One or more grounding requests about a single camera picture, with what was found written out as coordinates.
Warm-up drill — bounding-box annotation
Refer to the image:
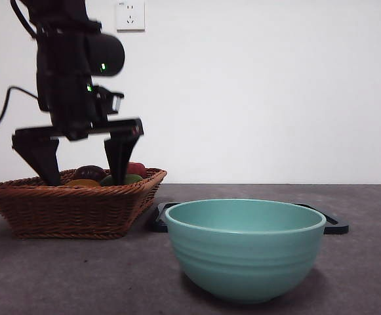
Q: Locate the yellow-brown kiwi fruit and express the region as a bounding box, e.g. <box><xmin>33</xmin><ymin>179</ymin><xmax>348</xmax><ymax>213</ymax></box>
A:
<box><xmin>64</xmin><ymin>178</ymin><xmax>102</xmax><ymax>188</ymax></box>

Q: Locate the teal ribbed bowl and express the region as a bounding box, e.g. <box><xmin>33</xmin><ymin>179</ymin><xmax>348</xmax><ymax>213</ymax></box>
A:
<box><xmin>165</xmin><ymin>198</ymin><xmax>328</xmax><ymax>303</ymax></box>

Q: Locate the red apple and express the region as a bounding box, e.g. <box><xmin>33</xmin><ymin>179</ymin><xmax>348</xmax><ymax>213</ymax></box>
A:
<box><xmin>126</xmin><ymin>161</ymin><xmax>147</xmax><ymax>178</ymax></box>

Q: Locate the green oval fruit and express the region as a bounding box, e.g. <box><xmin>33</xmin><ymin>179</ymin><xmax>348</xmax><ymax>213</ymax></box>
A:
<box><xmin>100</xmin><ymin>173</ymin><xmax>144</xmax><ymax>187</ymax></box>

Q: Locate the dark purple round fruit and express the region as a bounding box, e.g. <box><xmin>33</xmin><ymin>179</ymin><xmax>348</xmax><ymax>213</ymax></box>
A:
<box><xmin>73</xmin><ymin>165</ymin><xmax>108</xmax><ymax>183</ymax></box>

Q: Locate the brown wicker basket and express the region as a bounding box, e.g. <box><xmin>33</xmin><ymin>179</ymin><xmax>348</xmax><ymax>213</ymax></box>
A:
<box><xmin>0</xmin><ymin>167</ymin><xmax>168</xmax><ymax>240</ymax></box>

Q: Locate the dark rectangular tray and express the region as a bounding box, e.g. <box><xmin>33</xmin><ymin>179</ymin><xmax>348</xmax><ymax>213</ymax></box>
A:
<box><xmin>148</xmin><ymin>202</ymin><xmax>350</xmax><ymax>235</ymax></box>

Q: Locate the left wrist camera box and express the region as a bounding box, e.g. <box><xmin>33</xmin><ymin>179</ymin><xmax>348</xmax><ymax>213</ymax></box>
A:
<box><xmin>96</xmin><ymin>85</ymin><xmax>125</xmax><ymax>116</ymax></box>

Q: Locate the white wall socket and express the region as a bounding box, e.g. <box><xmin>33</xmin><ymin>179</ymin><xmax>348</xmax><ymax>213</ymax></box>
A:
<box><xmin>116</xmin><ymin>0</ymin><xmax>146</xmax><ymax>33</ymax></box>

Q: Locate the short black left arm cable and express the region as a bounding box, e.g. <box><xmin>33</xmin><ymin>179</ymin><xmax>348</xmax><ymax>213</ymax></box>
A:
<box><xmin>9</xmin><ymin>0</ymin><xmax>39</xmax><ymax>41</ymax></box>

